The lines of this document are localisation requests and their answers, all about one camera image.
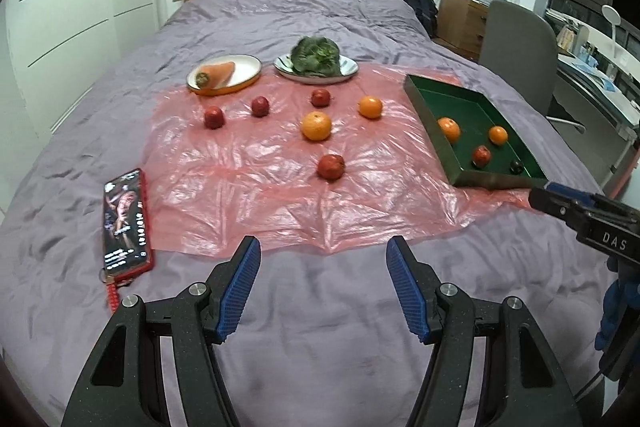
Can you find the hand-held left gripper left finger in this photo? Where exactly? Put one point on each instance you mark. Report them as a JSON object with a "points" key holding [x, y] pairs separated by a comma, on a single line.
{"points": [[240, 292]]}

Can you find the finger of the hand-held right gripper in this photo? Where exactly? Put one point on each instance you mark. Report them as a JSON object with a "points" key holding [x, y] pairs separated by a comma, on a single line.
{"points": [[555, 204], [575, 193]]}

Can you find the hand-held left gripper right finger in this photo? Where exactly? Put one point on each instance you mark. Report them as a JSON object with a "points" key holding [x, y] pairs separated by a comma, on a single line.
{"points": [[407, 292]]}

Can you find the dark plum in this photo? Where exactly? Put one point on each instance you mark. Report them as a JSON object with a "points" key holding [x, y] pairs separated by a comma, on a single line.
{"points": [[516, 166]]}

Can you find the red apple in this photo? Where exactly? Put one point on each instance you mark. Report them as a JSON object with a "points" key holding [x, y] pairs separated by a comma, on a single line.
{"points": [[213, 117], [331, 166], [260, 106], [320, 97], [481, 155]]}

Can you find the orange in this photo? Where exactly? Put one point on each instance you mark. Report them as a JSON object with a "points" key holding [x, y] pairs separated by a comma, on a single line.
{"points": [[316, 126], [498, 135], [449, 129], [370, 107]]}

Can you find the green tray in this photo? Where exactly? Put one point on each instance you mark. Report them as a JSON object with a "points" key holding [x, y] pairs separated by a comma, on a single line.
{"points": [[465, 107]]}

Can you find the person's right hand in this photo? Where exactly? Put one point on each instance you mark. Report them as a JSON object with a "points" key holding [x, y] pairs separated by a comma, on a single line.
{"points": [[612, 307]]}

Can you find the white desk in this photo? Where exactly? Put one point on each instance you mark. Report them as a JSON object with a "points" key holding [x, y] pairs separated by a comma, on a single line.
{"points": [[590, 92]]}

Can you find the pink plastic sheet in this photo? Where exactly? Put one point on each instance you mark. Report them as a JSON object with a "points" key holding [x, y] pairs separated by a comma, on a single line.
{"points": [[260, 187]]}

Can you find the smartphone in red case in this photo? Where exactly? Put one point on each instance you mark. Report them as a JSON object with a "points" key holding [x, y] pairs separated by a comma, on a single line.
{"points": [[125, 222]]}

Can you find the grey chair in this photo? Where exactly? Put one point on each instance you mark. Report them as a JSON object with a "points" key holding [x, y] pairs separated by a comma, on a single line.
{"points": [[515, 42]]}

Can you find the white desk lamp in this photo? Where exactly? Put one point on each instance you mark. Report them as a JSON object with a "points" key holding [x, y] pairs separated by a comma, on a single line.
{"points": [[611, 14]]}

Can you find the wooden nightstand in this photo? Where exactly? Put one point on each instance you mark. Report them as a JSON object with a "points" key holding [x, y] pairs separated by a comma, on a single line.
{"points": [[460, 24]]}

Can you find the carrot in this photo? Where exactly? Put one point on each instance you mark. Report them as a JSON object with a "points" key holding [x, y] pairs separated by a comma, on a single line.
{"points": [[217, 74]]}

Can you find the white plate with orange rim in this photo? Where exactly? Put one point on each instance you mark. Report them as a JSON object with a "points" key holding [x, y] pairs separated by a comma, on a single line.
{"points": [[247, 67]]}

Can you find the striped white plate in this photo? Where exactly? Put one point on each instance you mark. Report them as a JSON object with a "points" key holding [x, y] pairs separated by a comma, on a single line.
{"points": [[348, 68]]}

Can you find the black backpack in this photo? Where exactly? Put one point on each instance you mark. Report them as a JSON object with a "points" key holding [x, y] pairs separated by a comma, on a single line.
{"points": [[420, 4]]}

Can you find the green leafy vegetable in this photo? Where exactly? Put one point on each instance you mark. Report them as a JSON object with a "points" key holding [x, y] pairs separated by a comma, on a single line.
{"points": [[315, 54]]}

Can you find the white wardrobe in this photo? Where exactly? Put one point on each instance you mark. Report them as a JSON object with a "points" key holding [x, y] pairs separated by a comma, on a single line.
{"points": [[75, 7]]}

